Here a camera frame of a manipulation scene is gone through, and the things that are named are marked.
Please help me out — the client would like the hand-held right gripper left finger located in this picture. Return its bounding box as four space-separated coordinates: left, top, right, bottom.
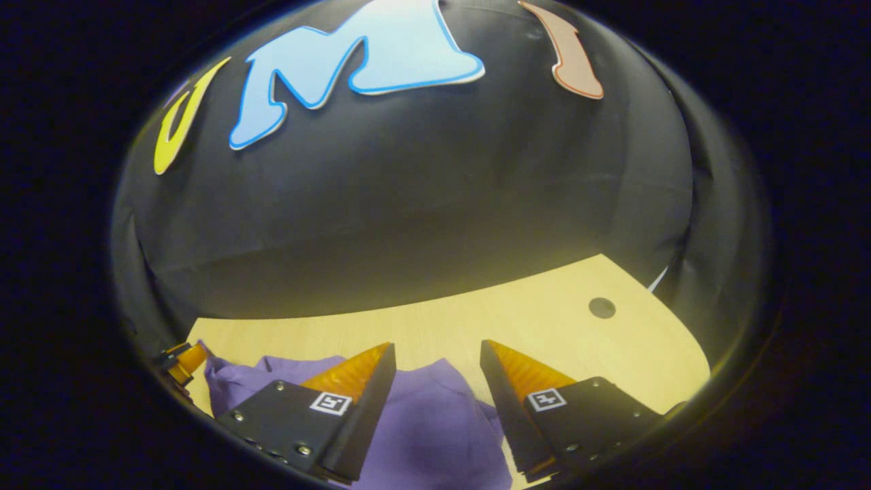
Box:
216 342 397 485

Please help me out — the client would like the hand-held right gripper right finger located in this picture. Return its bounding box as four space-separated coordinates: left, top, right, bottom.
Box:
480 339 664 485

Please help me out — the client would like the purple knit shirt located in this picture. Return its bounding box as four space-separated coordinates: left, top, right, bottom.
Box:
203 344 514 490

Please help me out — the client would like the black backdrop cloth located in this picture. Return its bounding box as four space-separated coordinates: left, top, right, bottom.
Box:
112 0 773 355

